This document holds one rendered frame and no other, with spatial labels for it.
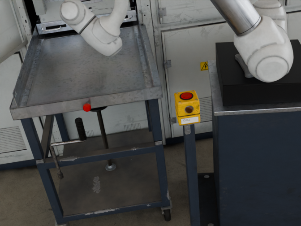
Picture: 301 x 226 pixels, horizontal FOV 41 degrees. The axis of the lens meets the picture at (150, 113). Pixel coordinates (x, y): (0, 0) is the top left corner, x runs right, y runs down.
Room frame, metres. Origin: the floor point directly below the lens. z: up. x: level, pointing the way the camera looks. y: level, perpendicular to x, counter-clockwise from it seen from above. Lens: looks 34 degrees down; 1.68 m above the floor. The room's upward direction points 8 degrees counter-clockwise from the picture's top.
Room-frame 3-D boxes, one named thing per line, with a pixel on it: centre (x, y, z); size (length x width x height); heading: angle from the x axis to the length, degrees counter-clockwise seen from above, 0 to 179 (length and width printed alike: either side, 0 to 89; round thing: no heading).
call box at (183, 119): (1.24, -0.14, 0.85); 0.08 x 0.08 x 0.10; 2
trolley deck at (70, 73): (1.75, 0.26, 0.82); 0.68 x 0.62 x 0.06; 2
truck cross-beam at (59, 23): (2.15, 0.28, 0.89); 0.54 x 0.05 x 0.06; 92
